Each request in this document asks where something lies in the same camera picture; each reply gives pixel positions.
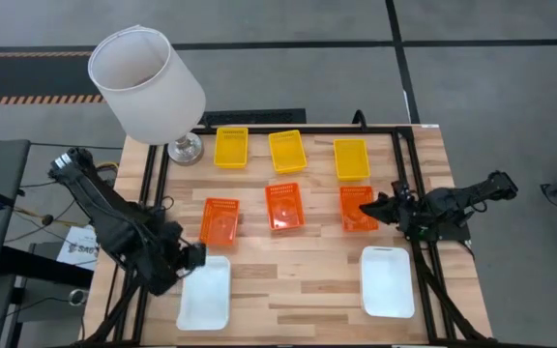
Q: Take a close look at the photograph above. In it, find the yellow plastic mesh basket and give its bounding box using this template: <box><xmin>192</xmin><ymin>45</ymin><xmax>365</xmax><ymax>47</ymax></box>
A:
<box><xmin>267</xmin><ymin>129</ymin><xmax>308</xmax><ymax>175</ymax></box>
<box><xmin>213</xmin><ymin>127</ymin><xmax>249</xmax><ymax>170</ymax></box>
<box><xmin>333</xmin><ymin>138</ymin><xmax>372</xmax><ymax>183</ymax></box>

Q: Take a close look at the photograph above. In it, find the white plastic bin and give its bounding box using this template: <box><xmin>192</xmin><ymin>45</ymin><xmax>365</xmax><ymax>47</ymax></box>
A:
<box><xmin>176</xmin><ymin>254</ymin><xmax>232</xmax><ymax>333</ymax></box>
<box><xmin>359</xmin><ymin>246</ymin><xmax>416</xmax><ymax>320</ymax></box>

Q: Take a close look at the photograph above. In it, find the orange plastic mesh basket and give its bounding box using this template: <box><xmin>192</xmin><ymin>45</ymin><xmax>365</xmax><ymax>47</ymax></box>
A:
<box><xmin>338</xmin><ymin>186</ymin><xmax>380</xmax><ymax>233</ymax></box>
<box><xmin>264</xmin><ymin>182</ymin><xmax>307</xmax><ymax>233</ymax></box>
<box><xmin>198</xmin><ymin>197</ymin><xmax>241</xmax><ymax>248</ymax></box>

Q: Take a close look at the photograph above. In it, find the white shade table lamp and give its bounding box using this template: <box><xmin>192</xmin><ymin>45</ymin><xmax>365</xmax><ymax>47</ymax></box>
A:
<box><xmin>87</xmin><ymin>24</ymin><xmax>208</xmax><ymax>167</ymax></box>

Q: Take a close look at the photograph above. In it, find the white printed paper sheet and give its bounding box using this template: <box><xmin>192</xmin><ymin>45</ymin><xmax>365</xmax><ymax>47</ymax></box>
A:
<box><xmin>56</xmin><ymin>225</ymin><xmax>102</xmax><ymax>272</ymax></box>

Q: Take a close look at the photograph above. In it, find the black desk base bar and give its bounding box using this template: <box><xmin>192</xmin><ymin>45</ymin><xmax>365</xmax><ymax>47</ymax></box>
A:
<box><xmin>0</xmin><ymin>245</ymin><xmax>95</xmax><ymax>291</ymax></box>

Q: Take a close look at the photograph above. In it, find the silver round ring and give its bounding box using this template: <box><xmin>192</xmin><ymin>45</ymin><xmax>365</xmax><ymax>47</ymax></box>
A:
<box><xmin>67</xmin><ymin>288</ymin><xmax>90</xmax><ymax>307</ymax></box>

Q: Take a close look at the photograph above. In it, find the yellow cable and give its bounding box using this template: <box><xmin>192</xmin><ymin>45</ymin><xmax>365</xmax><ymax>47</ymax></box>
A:
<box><xmin>13</xmin><ymin>205</ymin><xmax>91</xmax><ymax>229</ymax></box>

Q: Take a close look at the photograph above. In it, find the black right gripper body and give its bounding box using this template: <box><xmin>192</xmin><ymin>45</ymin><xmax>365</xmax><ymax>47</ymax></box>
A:
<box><xmin>383</xmin><ymin>181</ymin><xmax>418</xmax><ymax>228</ymax></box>

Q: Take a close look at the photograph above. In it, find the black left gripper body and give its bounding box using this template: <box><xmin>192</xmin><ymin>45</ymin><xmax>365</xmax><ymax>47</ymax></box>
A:
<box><xmin>151</xmin><ymin>222</ymin><xmax>193</xmax><ymax>297</ymax></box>

